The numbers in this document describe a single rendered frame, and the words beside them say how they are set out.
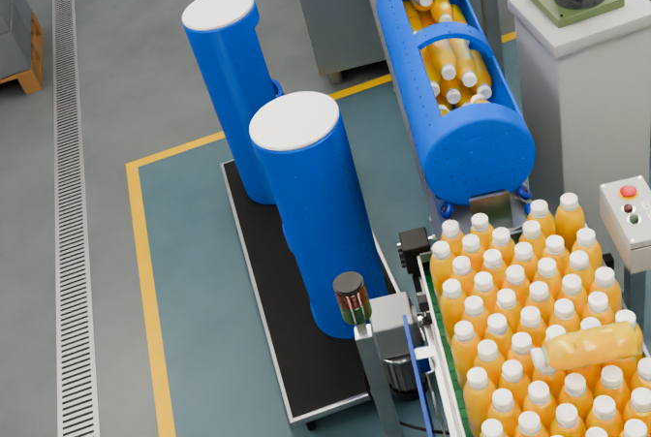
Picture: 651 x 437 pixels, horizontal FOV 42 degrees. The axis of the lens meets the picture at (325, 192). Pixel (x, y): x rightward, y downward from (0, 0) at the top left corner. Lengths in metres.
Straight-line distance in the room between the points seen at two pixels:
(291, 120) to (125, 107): 2.48
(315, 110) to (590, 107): 0.81
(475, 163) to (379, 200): 1.64
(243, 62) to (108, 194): 1.38
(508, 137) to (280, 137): 0.71
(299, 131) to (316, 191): 0.19
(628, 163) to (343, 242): 0.94
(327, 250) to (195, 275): 1.11
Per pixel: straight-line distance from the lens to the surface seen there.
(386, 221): 3.67
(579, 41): 2.49
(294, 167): 2.51
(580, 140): 2.72
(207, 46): 3.23
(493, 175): 2.21
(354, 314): 1.76
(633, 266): 2.01
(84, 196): 4.43
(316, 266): 2.81
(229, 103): 3.36
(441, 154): 2.13
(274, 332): 3.18
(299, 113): 2.59
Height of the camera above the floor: 2.51
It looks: 40 degrees down
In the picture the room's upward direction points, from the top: 17 degrees counter-clockwise
